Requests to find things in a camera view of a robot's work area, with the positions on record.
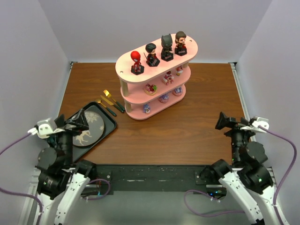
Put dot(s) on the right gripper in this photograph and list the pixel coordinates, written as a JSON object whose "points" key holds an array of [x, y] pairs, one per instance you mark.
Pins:
{"points": [[233, 126]]}

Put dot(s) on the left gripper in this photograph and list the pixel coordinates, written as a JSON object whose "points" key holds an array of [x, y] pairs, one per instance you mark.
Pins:
{"points": [[66, 127]]}

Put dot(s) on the purple bunny pink donut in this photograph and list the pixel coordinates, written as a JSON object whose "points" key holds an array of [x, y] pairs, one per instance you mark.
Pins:
{"points": [[177, 91]]}

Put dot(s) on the purple bunny pink cotton candy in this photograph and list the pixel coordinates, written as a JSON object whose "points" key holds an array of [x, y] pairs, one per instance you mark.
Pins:
{"points": [[164, 98]]}

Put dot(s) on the ice cream cone bear toy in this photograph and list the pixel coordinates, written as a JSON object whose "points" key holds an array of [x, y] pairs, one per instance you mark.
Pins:
{"points": [[179, 70]]}

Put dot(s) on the purple bunny with cake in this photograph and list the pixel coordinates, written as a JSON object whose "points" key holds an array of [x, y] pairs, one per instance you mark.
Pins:
{"points": [[146, 108]]}

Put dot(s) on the pink bear cake square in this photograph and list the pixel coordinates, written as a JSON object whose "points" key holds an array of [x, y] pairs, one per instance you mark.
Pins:
{"points": [[168, 78]]}

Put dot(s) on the red spider hero figure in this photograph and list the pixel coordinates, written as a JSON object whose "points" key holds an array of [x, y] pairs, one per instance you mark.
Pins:
{"points": [[137, 68]]}

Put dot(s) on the pink bear strawberry tart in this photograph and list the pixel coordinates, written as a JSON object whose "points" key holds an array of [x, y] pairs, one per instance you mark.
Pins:
{"points": [[150, 89]]}

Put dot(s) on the brown haired hero figure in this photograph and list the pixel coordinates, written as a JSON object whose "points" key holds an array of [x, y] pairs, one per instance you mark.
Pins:
{"points": [[180, 48]]}

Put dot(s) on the dark bat hero figure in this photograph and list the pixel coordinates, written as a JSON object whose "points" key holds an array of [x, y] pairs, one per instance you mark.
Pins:
{"points": [[166, 43]]}

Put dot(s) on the black haired red figure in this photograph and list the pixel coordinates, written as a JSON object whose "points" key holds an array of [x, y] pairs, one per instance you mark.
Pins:
{"points": [[151, 59]]}

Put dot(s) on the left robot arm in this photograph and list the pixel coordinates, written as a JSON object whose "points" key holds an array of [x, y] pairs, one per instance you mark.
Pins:
{"points": [[58, 188]]}

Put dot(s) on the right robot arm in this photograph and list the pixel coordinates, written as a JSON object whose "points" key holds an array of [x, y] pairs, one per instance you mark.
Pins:
{"points": [[224, 173]]}

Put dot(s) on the pink three-tier shelf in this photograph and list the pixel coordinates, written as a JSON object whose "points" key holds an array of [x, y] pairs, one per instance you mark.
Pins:
{"points": [[132, 86]]}

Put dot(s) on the round deer pattern plate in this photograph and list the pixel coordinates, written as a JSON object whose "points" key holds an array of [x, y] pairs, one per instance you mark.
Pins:
{"points": [[96, 129]]}

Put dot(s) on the dark green glass cup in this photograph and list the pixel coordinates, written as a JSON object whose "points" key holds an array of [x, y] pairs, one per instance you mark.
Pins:
{"points": [[51, 142]]}

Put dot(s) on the black rectangular tray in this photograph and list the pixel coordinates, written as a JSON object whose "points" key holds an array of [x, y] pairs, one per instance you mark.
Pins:
{"points": [[74, 152]]}

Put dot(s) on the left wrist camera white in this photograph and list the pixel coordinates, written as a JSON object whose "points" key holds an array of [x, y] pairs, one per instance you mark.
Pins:
{"points": [[45, 128]]}

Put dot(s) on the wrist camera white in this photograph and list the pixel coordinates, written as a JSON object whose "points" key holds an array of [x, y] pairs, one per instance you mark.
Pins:
{"points": [[45, 128], [256, 125]]}

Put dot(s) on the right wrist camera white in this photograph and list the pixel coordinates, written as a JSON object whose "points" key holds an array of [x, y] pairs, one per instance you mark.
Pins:
{"points": [[256, 125]]}

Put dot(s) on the gold spoon green handle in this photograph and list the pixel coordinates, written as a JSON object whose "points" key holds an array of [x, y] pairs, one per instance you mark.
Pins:
{"points": [[98, 100]]}

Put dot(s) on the gold knife green handle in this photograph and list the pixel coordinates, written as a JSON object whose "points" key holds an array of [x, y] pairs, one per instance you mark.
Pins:
{"points": [[109, 103]]}

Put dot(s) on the gold fork green handle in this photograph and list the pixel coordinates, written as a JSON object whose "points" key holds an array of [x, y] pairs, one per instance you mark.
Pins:
{"points": [[108, 94]]}

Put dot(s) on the aluminium frame rail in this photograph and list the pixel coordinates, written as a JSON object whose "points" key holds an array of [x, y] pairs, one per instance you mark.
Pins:
{"points": [[243, 93]]}

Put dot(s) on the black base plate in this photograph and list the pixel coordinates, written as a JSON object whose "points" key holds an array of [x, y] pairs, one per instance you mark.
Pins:
{"points": [[158, 178]]}

